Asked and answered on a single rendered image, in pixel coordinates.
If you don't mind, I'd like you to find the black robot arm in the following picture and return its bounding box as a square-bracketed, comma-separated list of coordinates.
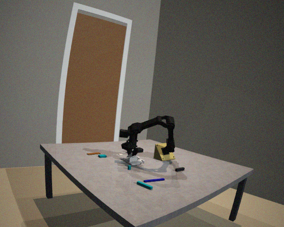
[119, 115, 175, 155]

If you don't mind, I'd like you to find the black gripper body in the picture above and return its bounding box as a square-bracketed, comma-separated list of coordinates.
[128, 139, 143, 153]

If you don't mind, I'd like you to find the teal rectangular bar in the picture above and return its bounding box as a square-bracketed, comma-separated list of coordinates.
[137, 181, 153, 190]

